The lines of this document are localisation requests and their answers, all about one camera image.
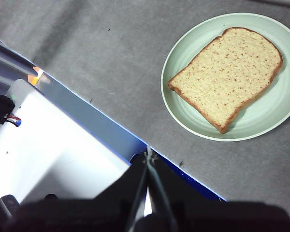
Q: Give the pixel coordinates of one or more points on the orange tape piece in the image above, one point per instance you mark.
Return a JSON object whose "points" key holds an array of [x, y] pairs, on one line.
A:
{"points": [[35, 77]]}

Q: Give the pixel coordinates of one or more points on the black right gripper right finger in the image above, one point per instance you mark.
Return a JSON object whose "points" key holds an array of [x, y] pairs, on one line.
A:
{"points": [[195, 215]]}

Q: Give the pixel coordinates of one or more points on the toasted bread slice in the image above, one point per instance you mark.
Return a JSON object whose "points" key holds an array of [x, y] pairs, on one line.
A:
{"points": [[227, 77]]}

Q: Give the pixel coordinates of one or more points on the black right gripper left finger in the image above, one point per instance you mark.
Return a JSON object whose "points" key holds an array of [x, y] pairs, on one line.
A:
{"points": [[99, 215]]}

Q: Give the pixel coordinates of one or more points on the pale green round plate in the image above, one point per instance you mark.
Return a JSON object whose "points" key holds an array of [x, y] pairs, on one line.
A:
{"points": [[256, 120]]}

